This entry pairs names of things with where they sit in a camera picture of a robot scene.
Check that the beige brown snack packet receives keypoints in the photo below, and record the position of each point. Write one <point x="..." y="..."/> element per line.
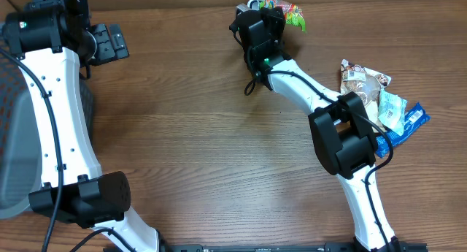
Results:
<point x="367" y="83"/>

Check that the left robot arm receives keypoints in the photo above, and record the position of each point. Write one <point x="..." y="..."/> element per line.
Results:
<point x="55" y="45"/>

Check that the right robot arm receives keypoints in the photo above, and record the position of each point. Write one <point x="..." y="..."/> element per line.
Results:
<point x="344" y="138"/>

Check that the green snack packet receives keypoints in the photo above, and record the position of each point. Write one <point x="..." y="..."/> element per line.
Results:
<point x="292" y="12"/>

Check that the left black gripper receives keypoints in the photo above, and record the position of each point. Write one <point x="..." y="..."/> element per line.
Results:
<point x="109" y="52"/>

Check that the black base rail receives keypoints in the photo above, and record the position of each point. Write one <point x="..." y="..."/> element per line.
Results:
<point x="328" y="247"/>

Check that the light teal snack packet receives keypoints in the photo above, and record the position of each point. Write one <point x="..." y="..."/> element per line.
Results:
<point x="392" y="111"/>

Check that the white barcode scanner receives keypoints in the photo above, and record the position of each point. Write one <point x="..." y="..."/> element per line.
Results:
<point x="254" y="4"/>

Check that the grey plastic mesh basket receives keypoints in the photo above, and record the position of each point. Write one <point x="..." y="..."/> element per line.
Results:
<point x="29" y="176"/>

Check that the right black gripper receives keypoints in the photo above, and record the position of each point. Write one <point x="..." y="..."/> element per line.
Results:
<point x="276" y="16"/>

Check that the blue snack bar wrapper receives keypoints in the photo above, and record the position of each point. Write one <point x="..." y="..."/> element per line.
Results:
<point x="413" y="120"/>

